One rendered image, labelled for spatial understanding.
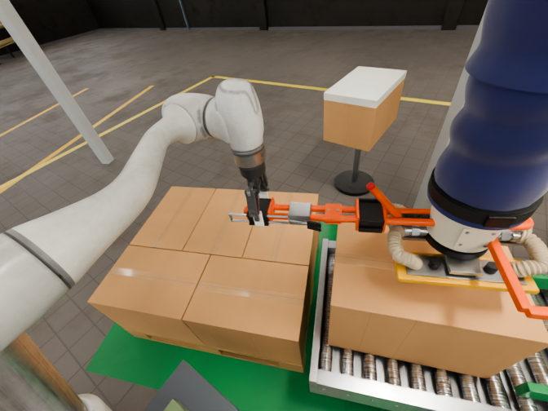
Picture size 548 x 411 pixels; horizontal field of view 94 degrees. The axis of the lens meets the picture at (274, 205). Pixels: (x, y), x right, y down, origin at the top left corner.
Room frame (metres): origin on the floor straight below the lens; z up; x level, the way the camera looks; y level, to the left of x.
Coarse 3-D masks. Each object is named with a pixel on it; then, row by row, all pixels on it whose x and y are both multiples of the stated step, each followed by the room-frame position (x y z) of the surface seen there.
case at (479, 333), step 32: (352, 224) 0.68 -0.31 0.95; (352, 256) 0.53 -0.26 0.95; (384, 256) 0.51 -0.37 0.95; (352, 288) 0.41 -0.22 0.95; (384, 288) 0.39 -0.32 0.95; (416, 288) 0.37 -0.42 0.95; (448, 288) 0.35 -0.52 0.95; (352, 320) 0.34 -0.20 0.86; (384, 320) 0.30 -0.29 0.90; (416, 320) 0.27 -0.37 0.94; (448, 320) 0.26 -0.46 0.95; (480, 320) 0.24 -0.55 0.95; (512, 320) 0.23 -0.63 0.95; (384, 352) 0.28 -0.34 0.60; (416, 352) 0.25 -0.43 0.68; (448, 352) 0.22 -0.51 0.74; (480, 352) 0.19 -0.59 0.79; (512, 352) 0.17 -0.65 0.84
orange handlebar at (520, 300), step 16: (288, 208) 0.60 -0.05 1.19; (320, 208) 0.57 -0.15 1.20; (336, 208) 0.55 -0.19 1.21; (352, 208) 0.54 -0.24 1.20; (400, 208) 0.51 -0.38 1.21; (400, 224) 0.46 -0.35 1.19; (416, 224) 0.44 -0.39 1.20; (432, 224) 0.43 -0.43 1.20; (528, 224) 0.37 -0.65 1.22; (496, 240) 0.34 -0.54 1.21; (496, 256) 0.30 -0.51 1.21; (512, 272) 0.25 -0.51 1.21; (512, 288) 0.22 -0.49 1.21; (528, 304) 0.18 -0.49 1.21
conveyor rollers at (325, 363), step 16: (544, 320) 0.31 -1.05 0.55; (320, 352) 0.34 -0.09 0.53; (352, 352) 0.32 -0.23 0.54; (320, 368) 0.28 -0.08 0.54; (352, 368) 0.26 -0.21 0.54; (368, 368) 0.25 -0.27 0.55; (416, 368) 0.23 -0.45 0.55; (512, 368) 0.17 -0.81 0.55; (544, 368) 0.16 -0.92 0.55; (400, 384) 0.18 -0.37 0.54; (416, 384) 0.17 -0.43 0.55; (448, 384) 0.16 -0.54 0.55; (464, 384) 0.15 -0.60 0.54; (496, 384) 0.13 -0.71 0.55; (512, 384) 0.13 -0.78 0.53; (544, 384) 0.11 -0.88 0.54; (496, 400) 0.09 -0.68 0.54; (528, 400) 0.07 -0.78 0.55
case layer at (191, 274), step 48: (192, 192) 1.59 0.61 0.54; (240, 192) 1.49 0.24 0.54; (288, 192) 1.40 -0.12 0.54; (144, 240) 1.18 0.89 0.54; (192, 240) 1.10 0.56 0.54; (240, 240) 1.04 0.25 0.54; (288, 240) 0.97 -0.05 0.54; (144, 288) 0.81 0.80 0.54; (192, 288) 0.76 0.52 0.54; (240, 288) 0.71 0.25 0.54; (288, 288) 0.66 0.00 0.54; (192, 336) 0.60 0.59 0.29; (240, 336) 0.49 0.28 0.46; (288, 336) 0.43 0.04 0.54
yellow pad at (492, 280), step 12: (396, 264) 0.39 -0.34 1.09; (432, 264) 0.36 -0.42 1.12; (444, 264) 0.36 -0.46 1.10; (480, 264) 0.34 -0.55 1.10; (492, 264) 0.32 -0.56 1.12; (396, 276) 0.36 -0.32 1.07; (408, 276) 0.35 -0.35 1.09; (420, 276) 0.34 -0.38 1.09; (432, 276) 0.33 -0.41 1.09; (444, 276) 0.32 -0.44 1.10; (456, 276) 0.32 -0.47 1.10; (468, 276) 0.31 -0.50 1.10; (480, 276) 0.31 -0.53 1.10; (492, 276) 0.30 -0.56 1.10; (528, 276) 0.29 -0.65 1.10; (480, 288) 0.28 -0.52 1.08; (492, 288) 0.27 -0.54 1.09; (504, 288) 0.27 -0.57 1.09; (528, 288) 0.26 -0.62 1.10
